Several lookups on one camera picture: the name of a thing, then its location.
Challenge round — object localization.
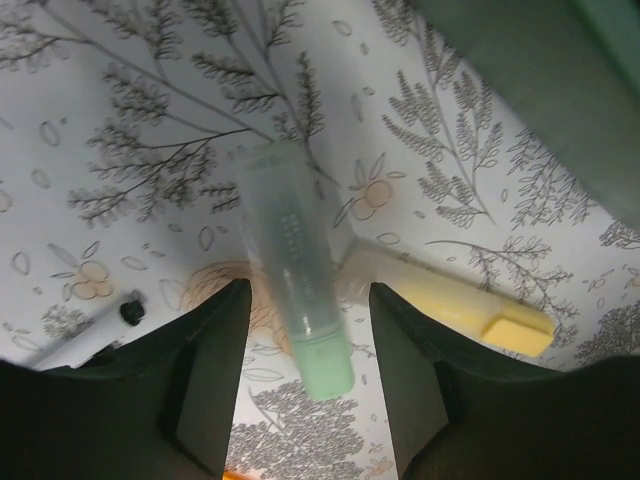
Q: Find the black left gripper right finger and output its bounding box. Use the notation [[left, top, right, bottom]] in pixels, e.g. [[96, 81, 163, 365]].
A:
[[369, 283, 639, 479]]

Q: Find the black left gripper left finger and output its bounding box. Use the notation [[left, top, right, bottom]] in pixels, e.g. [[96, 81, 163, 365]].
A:
[[1, 279, 252, 479]]

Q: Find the yellow highlighter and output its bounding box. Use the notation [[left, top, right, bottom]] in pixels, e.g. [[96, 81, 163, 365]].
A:
[[337, 247, 554, 357]]

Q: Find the green highlighter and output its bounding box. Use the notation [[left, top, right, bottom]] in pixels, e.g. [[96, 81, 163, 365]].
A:
[[236, 140, 354, 400]]

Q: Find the orange folder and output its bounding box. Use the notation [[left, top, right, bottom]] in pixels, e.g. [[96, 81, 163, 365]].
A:
[[222, 470, 257, 480]]

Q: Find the white marker black cap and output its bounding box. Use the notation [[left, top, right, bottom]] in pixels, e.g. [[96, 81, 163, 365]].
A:
[[32, 290, 146, 371]]

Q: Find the green compartment organizer box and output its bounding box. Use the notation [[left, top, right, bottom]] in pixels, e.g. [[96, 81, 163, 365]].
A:
[[415, 1, 639, 230]]

